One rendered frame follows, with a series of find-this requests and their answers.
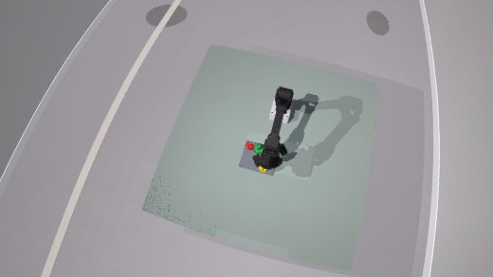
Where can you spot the green gear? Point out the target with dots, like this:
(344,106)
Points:
(258,148)

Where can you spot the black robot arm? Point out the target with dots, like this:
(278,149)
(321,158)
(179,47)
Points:
(272,143)

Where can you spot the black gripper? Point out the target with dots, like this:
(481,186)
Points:
(258,160)

